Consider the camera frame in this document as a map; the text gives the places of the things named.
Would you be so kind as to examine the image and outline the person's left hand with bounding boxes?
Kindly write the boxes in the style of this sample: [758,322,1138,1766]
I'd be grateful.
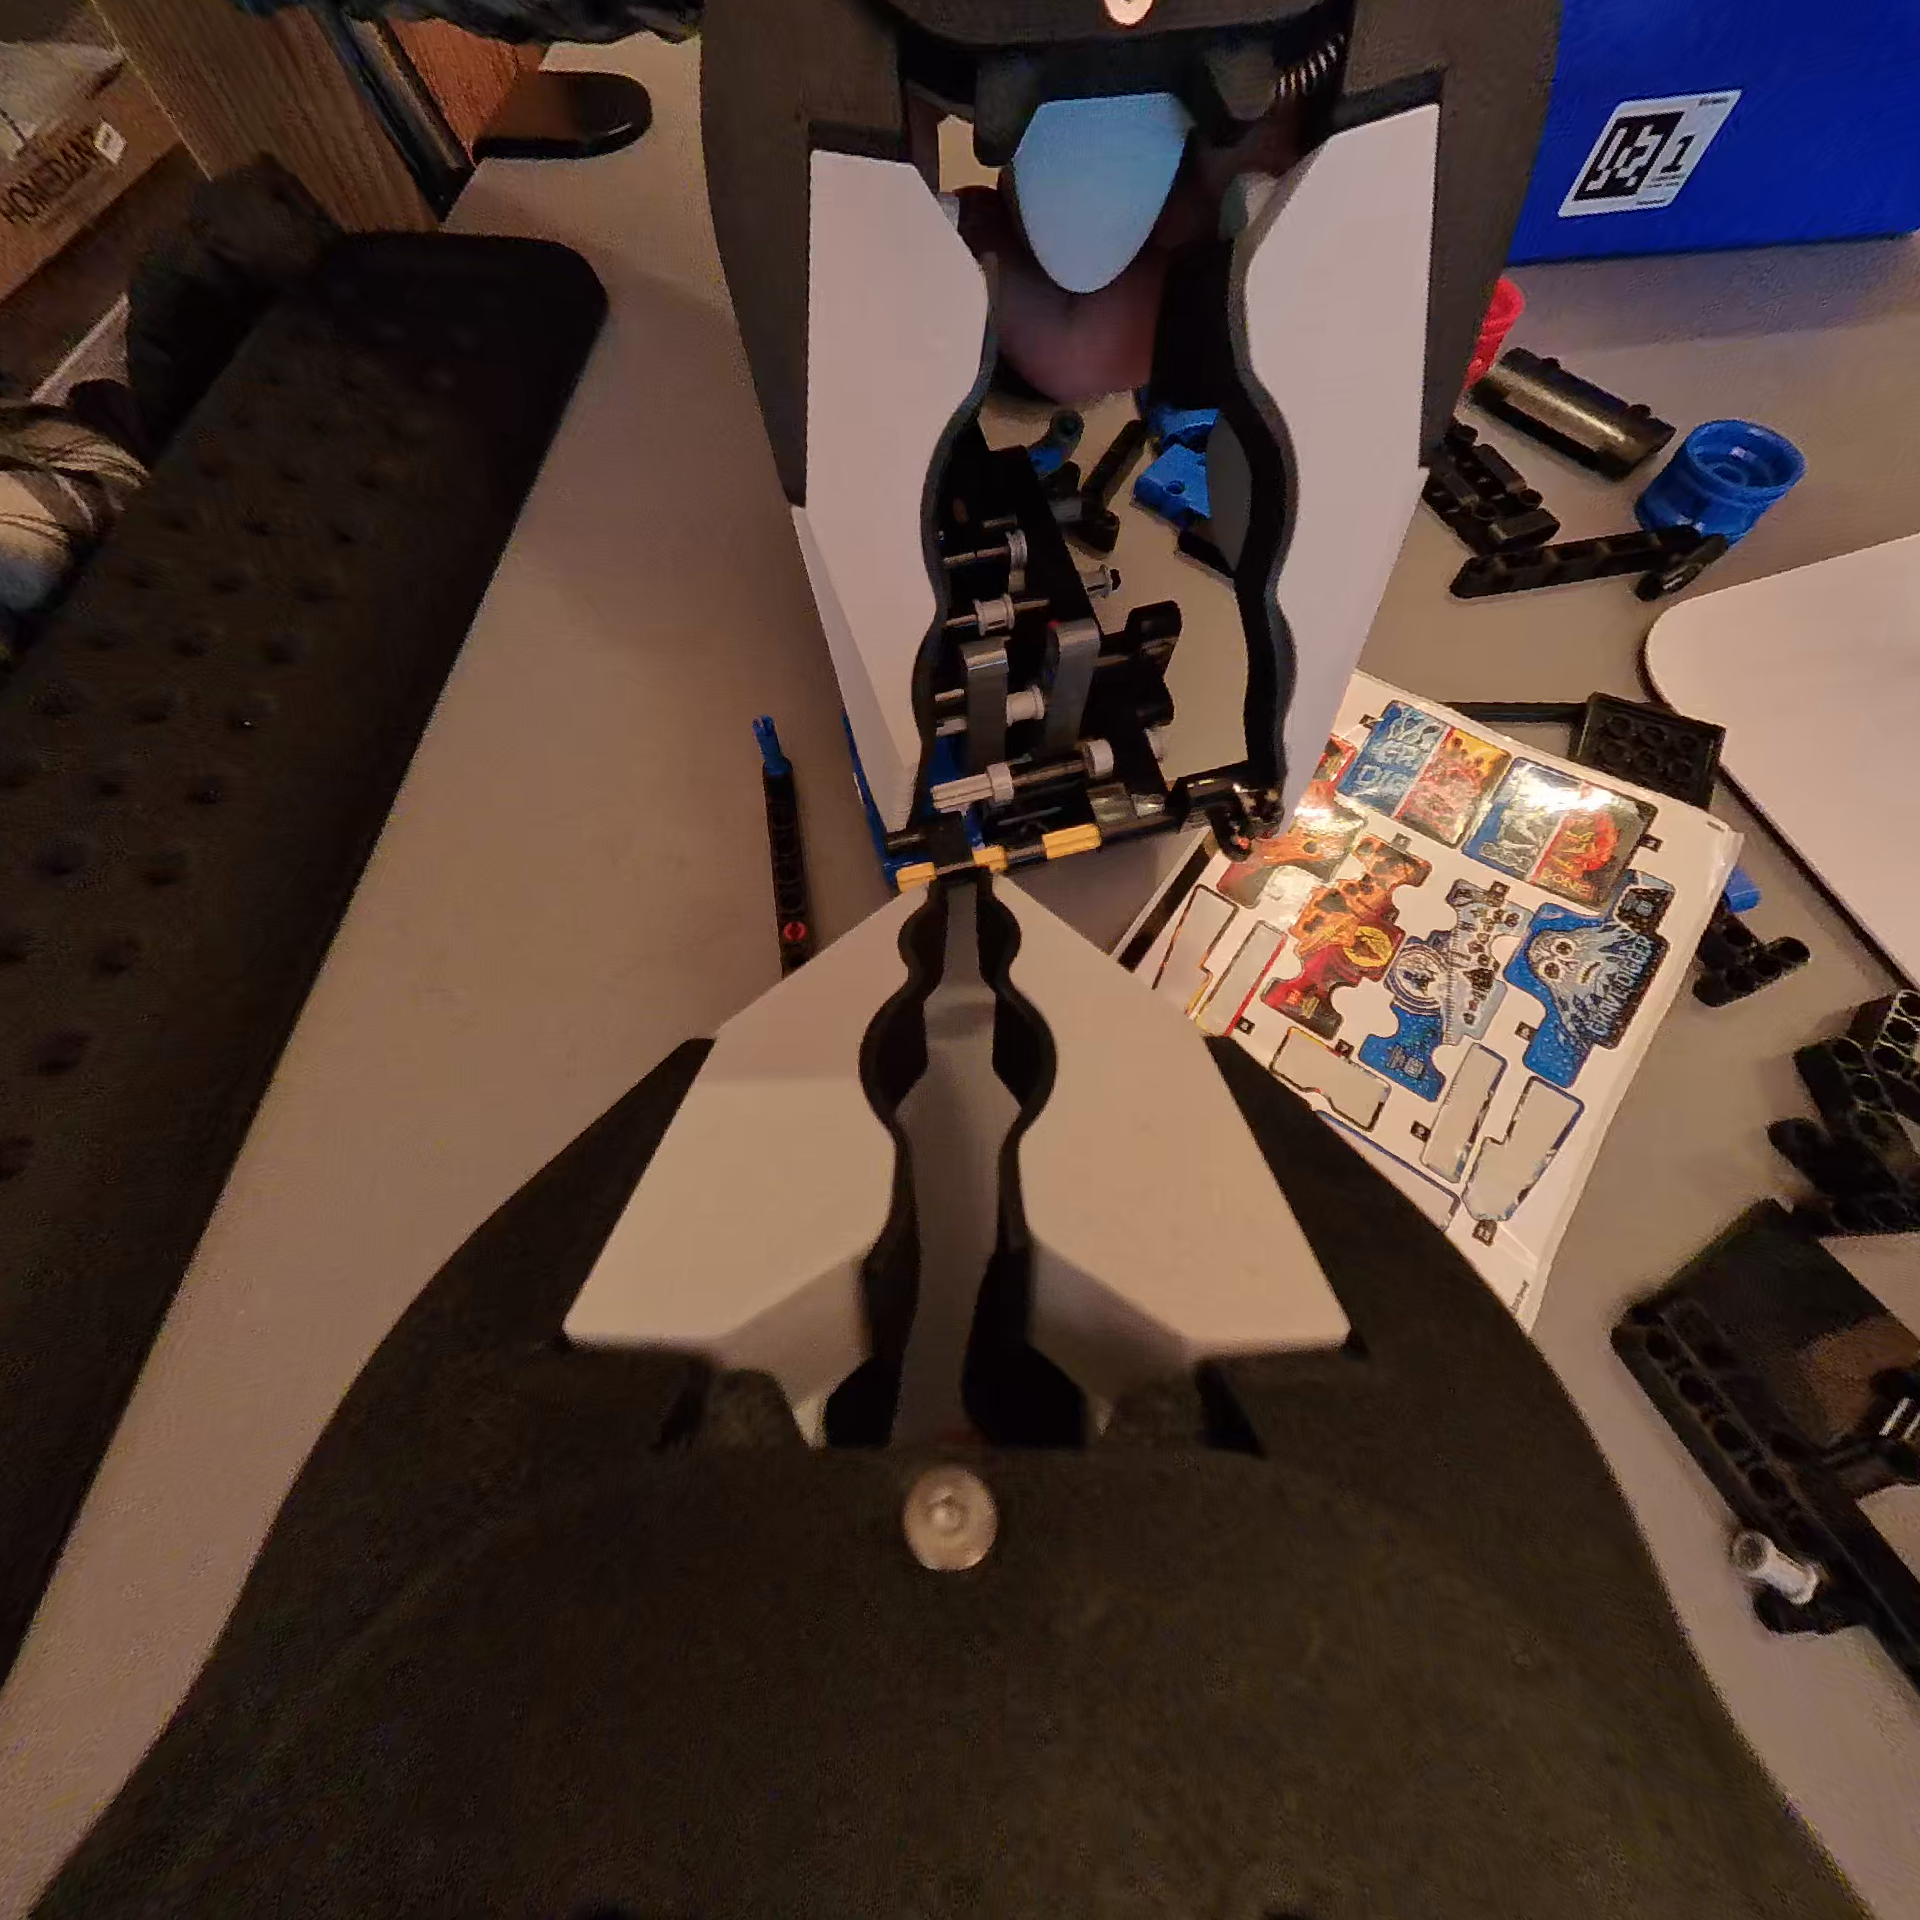
[960,187,1203,410]

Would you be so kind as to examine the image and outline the chunky black holed brick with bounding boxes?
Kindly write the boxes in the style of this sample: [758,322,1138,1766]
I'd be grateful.
[1418,424,1562,554]

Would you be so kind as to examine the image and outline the white book stand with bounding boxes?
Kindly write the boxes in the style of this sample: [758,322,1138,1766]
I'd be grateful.
[1646,534,1920,992]

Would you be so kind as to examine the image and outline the long black holed beam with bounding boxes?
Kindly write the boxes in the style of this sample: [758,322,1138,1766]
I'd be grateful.
[758,756,819,974]

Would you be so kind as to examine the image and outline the colourful sticker sheet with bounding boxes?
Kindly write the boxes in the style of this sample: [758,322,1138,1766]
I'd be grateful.
[1113,668,1748,1335]

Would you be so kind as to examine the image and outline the black holed frame pieces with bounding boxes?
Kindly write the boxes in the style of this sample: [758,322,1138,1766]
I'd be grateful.
[1768,991,1920,1235]

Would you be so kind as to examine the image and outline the black studded plate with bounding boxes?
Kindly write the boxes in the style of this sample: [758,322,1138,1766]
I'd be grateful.
[1572,692,1729,806]

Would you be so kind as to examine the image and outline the black curved panel piece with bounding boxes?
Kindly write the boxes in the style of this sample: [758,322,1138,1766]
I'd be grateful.
[1470,347,1681,481]

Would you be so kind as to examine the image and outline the black yellow axle subassembly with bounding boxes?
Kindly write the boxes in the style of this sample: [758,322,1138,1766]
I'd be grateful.
[884,768,1297,884]

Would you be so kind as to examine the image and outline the large black frame assembly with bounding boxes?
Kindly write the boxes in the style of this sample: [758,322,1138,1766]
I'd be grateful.
[1611,1201,1920,1644]

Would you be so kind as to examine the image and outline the blue toy wheel hub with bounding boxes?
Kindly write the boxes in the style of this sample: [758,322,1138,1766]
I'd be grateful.
[1635,422,1801,545]

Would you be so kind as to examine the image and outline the blue storage bin with tag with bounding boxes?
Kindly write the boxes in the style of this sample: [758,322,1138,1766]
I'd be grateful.
[1505,0,1920,270]

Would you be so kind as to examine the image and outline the short black beam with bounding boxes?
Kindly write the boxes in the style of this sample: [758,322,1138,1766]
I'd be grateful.
[1072,422,1150,548]

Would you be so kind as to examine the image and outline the small black connector piece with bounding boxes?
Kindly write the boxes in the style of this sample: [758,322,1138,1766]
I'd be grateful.
[1692,862,1816,1010]

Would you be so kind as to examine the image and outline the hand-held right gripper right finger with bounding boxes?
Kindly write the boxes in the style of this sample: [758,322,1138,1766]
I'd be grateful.
[977,872,1356,1443]

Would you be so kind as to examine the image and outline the wooden cabinet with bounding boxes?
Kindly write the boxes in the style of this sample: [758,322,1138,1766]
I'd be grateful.
[90,0,454,234]

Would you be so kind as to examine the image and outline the cardboard box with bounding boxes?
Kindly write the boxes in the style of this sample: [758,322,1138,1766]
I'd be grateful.
[0,36,198,303]

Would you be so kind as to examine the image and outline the black angled beam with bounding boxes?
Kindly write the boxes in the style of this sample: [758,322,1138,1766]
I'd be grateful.
[1448,527,1731,601]

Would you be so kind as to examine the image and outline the black blue toy car chassis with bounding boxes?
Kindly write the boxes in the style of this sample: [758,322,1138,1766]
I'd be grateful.
[839,412,1298,888]

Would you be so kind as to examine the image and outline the grey desk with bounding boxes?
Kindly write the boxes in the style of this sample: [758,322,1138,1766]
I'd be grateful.
[0,0,1920,1920]

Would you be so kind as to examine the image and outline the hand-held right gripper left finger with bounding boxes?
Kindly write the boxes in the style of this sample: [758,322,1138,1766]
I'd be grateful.
[562,878,940,1449]

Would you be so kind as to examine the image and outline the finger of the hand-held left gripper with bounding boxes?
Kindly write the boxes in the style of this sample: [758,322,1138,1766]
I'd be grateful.
[786,146,1004,865]
[1219,103,1449,825]

